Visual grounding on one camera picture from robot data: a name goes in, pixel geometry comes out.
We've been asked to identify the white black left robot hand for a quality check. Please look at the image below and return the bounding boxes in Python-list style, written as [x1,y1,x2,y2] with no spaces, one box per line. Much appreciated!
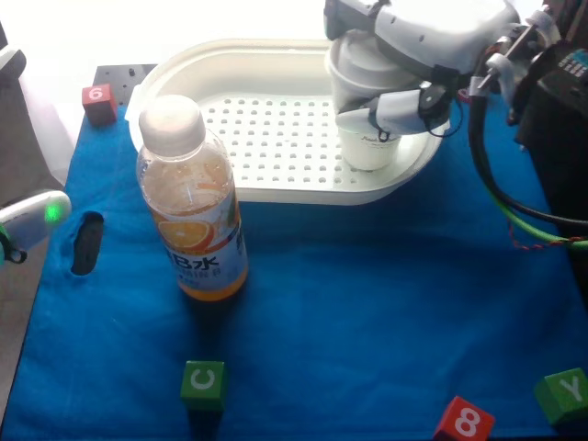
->
[0,190,74,254]

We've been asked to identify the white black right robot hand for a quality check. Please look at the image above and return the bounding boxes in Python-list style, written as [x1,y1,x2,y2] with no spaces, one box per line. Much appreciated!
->
[323,0,524,138]

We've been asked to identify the white cup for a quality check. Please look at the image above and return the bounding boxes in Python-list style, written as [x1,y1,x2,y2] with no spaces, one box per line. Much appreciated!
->
[326,36,401,172]

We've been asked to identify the orange juice bottle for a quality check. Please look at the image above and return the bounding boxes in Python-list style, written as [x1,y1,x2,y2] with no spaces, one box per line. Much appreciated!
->
[137,95,250,303]

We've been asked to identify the white perforated oval tray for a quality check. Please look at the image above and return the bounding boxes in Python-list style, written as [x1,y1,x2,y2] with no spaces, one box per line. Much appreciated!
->
[128,39,447,207]

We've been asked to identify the red number 6 block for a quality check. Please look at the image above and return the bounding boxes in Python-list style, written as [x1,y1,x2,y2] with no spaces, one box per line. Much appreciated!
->
[81,83,119,128]

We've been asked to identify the black equipment housing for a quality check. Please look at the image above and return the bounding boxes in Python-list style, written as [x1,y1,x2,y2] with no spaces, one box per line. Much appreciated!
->
[516,0,588,231]

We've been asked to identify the green letter C block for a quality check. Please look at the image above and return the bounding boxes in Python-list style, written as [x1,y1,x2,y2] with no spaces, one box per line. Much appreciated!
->
[178,360,229,413]

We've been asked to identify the blue table cloth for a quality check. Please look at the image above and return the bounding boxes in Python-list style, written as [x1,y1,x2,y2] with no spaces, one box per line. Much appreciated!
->
[0,98,588,441]

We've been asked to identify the green letter Y block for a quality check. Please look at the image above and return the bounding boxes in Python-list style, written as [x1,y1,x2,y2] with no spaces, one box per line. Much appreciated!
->
[533,367,588,431]

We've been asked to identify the red number 8 block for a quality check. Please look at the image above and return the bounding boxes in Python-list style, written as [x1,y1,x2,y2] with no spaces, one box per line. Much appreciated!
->
[432,395,496,441]

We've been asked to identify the thick black cable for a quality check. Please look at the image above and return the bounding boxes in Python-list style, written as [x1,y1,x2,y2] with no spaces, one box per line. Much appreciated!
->
[468,85,588,227]

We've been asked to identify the green cable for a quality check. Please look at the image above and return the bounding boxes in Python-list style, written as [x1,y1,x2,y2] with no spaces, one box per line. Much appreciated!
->
[484,176,588,247]

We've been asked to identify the thin red wire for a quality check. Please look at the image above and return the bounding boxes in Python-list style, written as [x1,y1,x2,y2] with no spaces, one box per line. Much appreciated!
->
[506,213,588,253]

